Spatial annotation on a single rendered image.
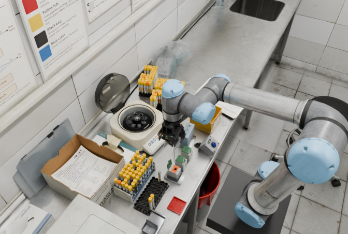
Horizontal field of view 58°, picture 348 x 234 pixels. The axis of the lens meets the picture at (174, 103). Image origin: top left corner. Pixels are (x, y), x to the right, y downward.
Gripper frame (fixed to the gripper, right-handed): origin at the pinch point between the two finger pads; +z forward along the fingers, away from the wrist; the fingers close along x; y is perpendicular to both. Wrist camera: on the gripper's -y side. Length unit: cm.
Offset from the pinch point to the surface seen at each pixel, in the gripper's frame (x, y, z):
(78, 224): -12.7, 46.3, -3.1
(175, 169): 0.1, -0.9, 19.9
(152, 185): -6.8, 9.0, 25.0
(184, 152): -0.4, -11.8, 20.6
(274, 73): 18, -216, 114
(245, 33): -7, -140, 27
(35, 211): -44, 44, 21
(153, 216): 1.4, 22.6, 22.9
